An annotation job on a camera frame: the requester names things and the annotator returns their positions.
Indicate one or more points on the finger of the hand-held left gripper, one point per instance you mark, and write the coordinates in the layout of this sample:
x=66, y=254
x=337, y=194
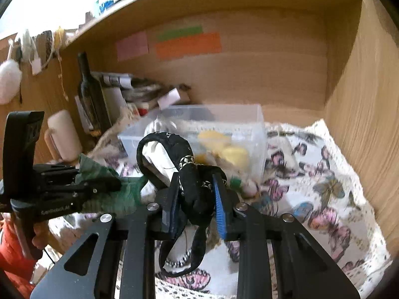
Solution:
x=99, y=184

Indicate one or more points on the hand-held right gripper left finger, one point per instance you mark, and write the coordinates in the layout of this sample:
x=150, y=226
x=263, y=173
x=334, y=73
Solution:
x=170, y=221

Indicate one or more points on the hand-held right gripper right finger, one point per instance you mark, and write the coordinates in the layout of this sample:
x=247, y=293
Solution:
x=220, y=211

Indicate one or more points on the green knitted cloth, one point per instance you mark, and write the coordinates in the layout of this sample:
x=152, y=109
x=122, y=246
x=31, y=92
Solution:
x=121, y=196

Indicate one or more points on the clear plastic storage box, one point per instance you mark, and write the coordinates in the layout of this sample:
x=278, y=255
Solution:
x=249, y=121

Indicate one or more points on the person's left forearm red sleeve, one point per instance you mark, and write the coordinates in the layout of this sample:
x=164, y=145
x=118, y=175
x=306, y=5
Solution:
x=12, y=255

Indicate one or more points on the yellow soft sponge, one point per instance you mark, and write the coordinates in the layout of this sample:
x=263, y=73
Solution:
x=235, y=157
x=213, y=138

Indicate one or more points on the person's left hand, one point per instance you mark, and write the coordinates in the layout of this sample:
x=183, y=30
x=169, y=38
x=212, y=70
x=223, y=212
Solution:
x=40, y=236

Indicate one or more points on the small green cap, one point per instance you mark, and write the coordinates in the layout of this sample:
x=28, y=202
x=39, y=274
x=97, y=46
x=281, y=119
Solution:
x=236, y=183

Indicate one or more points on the cream mug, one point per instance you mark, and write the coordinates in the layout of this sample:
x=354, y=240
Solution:
x=64, y=137

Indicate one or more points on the white cloth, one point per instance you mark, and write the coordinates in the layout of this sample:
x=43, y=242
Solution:
x=159, y=158

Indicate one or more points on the white fluffy pompom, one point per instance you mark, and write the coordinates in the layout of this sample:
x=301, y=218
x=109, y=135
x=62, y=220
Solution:
x=8, y=81

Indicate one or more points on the dark glass wine bottle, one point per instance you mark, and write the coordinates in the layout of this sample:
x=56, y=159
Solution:
x=90, y=96

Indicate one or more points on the butterfly print cloth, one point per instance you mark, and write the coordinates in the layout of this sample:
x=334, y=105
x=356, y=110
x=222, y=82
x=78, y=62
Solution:
x=311, y=193

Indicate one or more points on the stack of books and papers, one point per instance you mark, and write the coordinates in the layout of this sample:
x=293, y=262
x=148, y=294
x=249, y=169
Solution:
x=140, y=93

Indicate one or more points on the white card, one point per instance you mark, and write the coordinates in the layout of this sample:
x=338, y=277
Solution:
x=168, y=98

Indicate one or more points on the pink paper note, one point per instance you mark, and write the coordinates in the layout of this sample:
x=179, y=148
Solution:
x=132, y=46

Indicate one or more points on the wooden cabinet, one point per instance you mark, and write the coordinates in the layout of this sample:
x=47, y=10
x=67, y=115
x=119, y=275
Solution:
x=280, y=78

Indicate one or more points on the orange paper note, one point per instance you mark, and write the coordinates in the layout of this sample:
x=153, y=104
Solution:
x=190, y=46

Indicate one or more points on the blue label bottle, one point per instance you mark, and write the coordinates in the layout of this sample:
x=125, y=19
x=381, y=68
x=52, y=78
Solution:
x=104, y=3

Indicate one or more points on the green paper note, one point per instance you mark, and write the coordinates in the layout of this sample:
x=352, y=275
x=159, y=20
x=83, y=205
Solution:
x=179, y=32

